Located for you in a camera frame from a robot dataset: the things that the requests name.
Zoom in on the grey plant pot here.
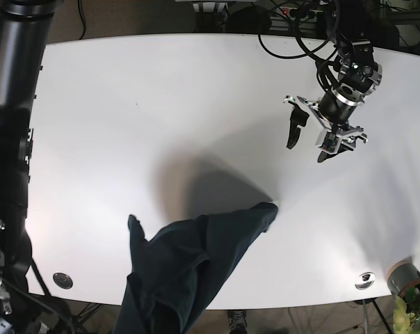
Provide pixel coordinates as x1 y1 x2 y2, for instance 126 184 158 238
385 260 420 298

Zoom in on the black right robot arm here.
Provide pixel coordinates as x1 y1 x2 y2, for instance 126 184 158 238
0 1 58 333

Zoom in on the silver table grommet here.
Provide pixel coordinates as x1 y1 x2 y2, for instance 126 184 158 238
53 272 73 289
355 272 375 290

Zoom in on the right silver table grommet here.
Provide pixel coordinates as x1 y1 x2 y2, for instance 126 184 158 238
355 272 375 290

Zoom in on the green potted plant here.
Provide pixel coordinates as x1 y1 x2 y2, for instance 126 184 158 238
393 287 420 334

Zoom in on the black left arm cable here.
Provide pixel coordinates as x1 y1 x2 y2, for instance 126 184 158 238
257 0 339 91

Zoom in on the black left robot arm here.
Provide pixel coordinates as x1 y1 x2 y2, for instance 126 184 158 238
285 1 382 163

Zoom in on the left silver table grommet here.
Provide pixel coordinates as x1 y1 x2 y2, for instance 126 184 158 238
53 272 73 289

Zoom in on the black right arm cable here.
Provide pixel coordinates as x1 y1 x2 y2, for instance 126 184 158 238
0 257 79 334

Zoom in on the person's dark shoe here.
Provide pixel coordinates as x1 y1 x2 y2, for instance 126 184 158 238
227 310 248 334

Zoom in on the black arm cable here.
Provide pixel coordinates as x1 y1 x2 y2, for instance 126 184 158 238
257 0 339 91
0 257 79 334

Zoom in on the navy blue T-shirt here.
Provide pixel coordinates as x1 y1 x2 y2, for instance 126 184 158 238
113 202 278 333

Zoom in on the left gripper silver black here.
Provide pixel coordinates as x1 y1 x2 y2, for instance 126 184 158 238
284 88 368 163

